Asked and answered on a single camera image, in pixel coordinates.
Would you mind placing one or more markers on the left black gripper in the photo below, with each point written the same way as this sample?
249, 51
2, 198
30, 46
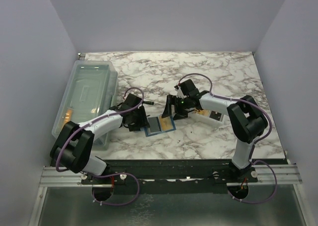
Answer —
143, 121

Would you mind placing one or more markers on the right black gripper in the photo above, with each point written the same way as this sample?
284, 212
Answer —
171, 100

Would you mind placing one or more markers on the black credit card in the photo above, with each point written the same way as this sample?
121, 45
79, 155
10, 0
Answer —
154, 125

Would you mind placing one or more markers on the teal leather card holder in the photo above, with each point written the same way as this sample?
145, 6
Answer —
148, 134

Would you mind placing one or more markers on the clear acrylic card box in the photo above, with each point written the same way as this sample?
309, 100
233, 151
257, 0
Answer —
206, 120

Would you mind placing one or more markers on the credit cards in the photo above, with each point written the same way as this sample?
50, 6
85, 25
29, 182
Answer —
211, 114

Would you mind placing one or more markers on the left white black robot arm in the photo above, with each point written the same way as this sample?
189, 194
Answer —
73, 146

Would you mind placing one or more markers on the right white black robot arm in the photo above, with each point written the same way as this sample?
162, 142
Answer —
248, 120

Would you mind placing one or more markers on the black green screwdriver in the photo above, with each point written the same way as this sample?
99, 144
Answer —
148, 102

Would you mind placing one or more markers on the clear plastic storage bin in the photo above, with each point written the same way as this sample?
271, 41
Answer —
90, 92

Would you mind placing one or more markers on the orange tool in bin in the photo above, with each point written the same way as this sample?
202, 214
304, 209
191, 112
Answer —
67, 117

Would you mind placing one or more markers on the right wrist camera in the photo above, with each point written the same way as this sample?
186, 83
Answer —
179, 93

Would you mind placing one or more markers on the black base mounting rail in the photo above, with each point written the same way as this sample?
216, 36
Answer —
127, 172

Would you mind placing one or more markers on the aluminium extrusion rail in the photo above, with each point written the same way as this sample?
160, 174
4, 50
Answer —
282, 174

